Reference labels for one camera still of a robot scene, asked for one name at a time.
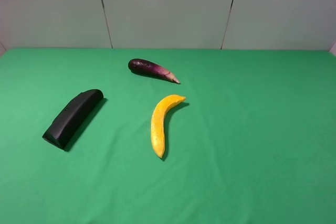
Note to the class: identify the black curved case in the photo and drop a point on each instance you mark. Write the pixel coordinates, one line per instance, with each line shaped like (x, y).
(71, 117)

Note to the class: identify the yellow banana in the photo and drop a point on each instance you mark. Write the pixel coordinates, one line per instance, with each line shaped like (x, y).
(157, 121)

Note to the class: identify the purple eggplant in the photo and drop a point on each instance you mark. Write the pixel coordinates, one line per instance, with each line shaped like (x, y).
(148, 68)

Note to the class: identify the green table cloth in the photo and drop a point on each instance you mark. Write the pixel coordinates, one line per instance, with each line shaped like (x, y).
(254, 141)

